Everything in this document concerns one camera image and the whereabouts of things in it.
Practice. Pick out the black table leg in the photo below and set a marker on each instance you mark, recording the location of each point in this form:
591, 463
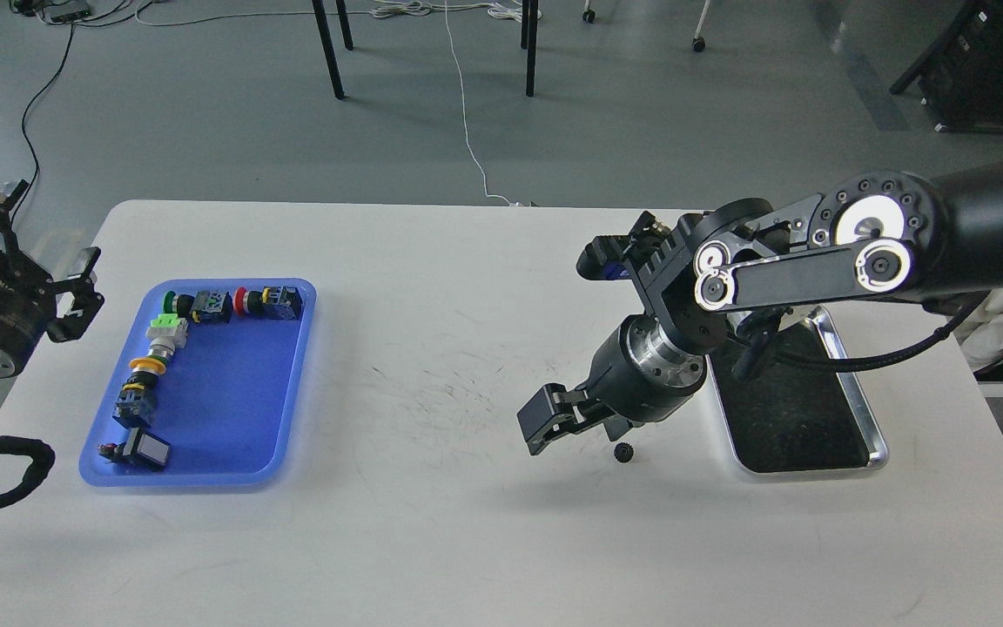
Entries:
330, 57
345, 27
530, 14

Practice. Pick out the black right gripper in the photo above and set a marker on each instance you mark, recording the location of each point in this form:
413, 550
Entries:
636, 377

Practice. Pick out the black power strip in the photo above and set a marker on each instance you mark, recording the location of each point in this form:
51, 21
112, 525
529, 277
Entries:
64, 12

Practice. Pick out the silver metal tray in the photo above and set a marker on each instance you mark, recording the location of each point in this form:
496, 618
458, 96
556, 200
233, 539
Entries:
791, 423

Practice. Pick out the blue plastic tray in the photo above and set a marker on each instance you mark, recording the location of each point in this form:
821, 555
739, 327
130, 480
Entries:
226, 402

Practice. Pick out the green white selector switch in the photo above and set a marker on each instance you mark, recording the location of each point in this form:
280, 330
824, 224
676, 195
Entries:
167, 333

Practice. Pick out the red push button switch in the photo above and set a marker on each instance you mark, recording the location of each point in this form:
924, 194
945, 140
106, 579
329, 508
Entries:
272, 302

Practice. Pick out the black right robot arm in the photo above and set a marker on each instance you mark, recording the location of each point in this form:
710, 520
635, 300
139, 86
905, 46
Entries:
735, 273

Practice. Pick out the yellow push button switch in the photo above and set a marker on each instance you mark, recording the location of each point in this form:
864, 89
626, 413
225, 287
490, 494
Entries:
136, 403

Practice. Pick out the black cabinet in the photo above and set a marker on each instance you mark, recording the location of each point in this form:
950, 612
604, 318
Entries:
960, 73

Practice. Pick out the green push button switch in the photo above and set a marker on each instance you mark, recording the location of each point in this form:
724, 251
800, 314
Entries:
203, 307

